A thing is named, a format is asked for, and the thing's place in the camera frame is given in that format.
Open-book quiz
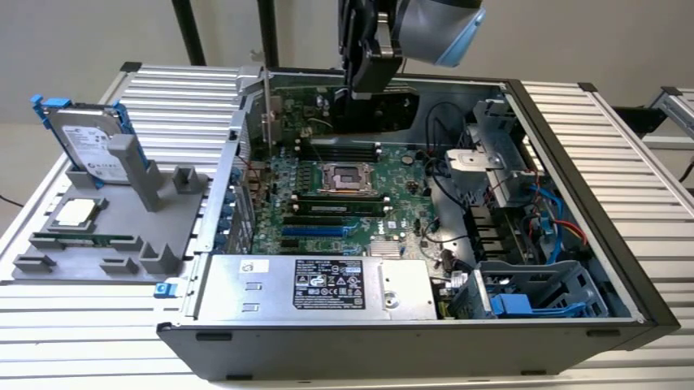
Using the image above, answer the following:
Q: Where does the blue expansion slot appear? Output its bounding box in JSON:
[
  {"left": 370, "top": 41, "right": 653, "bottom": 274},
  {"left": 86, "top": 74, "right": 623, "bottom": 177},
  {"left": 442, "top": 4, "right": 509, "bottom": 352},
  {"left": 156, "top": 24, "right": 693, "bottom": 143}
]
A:
[{"left": 280, "top": 227, "right": 348, "bottom": 241}]

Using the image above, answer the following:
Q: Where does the metal drive bracket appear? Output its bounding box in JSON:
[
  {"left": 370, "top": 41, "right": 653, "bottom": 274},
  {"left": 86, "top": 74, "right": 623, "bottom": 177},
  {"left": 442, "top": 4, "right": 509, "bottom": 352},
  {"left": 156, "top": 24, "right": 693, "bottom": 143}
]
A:
[{"left": 443, "top": 99, "right": 543, "bottom": 208}]

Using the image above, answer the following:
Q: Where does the black stand pole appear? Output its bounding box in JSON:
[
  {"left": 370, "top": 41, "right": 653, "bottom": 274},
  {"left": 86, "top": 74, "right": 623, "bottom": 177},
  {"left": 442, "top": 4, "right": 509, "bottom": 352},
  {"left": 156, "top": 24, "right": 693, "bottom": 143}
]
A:
[
  {"left": 171, "top": 0, "right": 208, "bottom": 66},
  {"left": 258, "top": 0, "right": 280, "bottom": 68}
]

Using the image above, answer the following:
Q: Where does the hard disk in blue carrier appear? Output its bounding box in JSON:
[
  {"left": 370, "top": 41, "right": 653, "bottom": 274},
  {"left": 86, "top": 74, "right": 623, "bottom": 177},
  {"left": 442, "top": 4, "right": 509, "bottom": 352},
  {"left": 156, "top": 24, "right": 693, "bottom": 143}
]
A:
[{"left": 29, "top": 95, "right": 148, "bottom": 190}]

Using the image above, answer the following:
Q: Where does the black table bracket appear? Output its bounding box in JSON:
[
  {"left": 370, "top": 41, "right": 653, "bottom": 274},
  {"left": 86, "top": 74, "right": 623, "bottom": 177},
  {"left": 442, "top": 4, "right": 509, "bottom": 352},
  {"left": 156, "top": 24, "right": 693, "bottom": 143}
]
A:
[{"left": 611, "top": 105, "right": 669, "bottom": 135}]

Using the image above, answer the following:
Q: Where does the CPU socket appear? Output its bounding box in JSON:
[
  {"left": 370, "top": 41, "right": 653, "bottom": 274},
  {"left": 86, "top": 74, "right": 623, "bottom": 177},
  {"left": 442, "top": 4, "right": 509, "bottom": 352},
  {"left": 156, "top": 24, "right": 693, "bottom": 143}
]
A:
[{"left": 319, "top": 162, "right": 375, "bottom": 194}]

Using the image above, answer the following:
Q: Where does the silver finned heat sink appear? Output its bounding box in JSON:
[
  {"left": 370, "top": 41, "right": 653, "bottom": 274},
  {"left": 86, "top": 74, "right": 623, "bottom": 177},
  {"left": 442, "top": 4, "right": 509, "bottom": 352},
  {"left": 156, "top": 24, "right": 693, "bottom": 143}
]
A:
[{"left": 367, "top": 240, "right": 406, "bottom": 258}]

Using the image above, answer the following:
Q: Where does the grey disk bay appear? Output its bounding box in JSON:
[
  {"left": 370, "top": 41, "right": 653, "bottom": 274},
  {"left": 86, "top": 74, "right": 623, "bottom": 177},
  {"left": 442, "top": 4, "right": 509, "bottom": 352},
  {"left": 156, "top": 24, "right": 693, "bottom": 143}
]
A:
[{"left": 449, "top": 259, "right": 611, "bottom": 320}]

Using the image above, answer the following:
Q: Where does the blue wire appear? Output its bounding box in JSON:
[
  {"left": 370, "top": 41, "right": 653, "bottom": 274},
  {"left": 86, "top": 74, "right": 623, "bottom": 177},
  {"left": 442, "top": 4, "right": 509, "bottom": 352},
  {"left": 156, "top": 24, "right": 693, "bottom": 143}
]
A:
[{"left": 529, "top": 184, "right": 569, "bottom": 265}]

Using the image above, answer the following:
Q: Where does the silver power supply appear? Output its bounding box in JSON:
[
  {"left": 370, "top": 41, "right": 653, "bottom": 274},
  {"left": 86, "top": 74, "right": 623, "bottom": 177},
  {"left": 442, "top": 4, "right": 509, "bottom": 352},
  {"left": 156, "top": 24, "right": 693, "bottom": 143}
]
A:
[{"left": 194, "top": 254, "right": 439, "bottom": 322}]

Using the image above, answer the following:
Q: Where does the blue disk bay clip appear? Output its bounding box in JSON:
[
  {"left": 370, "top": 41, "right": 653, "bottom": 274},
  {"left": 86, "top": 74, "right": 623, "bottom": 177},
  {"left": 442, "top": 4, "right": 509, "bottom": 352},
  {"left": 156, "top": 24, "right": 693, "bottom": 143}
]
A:
[{"left": 490, "top": 294, "right": 533, "bottom": 318}]

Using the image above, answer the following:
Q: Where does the silver CPU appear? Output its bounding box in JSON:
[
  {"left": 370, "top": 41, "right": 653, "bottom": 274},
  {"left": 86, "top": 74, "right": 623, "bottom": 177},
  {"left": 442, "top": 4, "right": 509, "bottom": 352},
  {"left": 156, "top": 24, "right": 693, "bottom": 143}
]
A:
[{"left": 47, "top": 199, "right": 107, "bottom": 232}]

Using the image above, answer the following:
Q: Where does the green RAM stick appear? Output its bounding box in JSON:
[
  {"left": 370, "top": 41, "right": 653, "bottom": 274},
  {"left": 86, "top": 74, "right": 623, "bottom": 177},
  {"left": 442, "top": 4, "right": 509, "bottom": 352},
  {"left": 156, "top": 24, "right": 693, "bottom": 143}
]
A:
[
  {"left": 32, "top": 232, "right": 135, "bottom": 249},
  {"left": 295, "top": 198, "right": 390, "bottom": 215}
]

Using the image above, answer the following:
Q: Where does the grey parts rack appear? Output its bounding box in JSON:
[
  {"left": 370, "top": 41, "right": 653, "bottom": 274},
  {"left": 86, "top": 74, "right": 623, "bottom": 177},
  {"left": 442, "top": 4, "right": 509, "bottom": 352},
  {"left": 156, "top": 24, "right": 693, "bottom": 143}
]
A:
[{"left": 8, "top": 135, "right": 216, "bottom": 285}]

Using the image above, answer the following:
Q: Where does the open black PC case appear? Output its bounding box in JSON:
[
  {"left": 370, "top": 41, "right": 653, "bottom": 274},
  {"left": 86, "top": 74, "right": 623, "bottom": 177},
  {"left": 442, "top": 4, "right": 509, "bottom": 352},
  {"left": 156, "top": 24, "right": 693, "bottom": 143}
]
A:
[{"left": 155, "top": 64, "right": 682, "bottom": 383}]

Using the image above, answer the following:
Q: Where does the metal slat side table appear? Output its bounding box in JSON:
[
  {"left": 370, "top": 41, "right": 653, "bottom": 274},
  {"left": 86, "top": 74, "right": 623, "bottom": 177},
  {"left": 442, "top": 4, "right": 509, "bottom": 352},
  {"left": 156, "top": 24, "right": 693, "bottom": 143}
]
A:
[{"left": 642, "top": 85, "right": 694, "bottom": 151}]

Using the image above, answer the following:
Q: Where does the green motherboard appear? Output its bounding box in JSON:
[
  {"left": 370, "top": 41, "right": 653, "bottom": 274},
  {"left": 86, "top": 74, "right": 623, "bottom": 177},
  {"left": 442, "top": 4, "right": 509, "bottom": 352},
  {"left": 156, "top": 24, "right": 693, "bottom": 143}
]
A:
[{"left": 246, "top": 137, "right": 441, "bottom": 257}]

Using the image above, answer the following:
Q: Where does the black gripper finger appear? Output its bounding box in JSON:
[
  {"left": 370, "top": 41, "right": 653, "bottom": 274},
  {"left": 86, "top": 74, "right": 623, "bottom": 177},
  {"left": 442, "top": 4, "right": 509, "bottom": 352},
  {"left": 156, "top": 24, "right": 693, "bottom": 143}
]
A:
[{"left": 338, "top": 0, "right": 406, "bottom": 101}]

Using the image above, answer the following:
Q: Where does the black expansion slot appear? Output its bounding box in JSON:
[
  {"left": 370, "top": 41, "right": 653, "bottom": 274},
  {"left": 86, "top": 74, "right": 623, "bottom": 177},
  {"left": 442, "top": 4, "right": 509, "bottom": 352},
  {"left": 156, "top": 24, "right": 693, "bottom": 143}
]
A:
[{"left": 280, "top": 216, "right": 348, "bottom": 228}]

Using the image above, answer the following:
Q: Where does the red wire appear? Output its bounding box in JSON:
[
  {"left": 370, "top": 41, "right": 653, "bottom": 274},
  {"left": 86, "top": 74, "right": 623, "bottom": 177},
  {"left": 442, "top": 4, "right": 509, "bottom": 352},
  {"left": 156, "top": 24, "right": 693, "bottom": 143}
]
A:
[{"left": 561, "top": 219, "right": 590, "bottom": 247}]

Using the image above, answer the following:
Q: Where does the black wire loop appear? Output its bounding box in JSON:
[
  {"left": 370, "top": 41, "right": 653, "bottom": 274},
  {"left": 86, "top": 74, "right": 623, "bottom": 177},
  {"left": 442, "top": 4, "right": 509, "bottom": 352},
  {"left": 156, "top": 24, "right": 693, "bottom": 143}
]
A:
[{"left": 425, "top": 101, "right": 467, "bottom": 155}]

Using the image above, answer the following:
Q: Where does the green graphics card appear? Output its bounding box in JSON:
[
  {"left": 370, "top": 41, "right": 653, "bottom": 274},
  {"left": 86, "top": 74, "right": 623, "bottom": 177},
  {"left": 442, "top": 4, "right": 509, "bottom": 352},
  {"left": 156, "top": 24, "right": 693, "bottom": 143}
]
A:
[{"left": 258, "top": 64, "right": 419, "bottom": 155}]

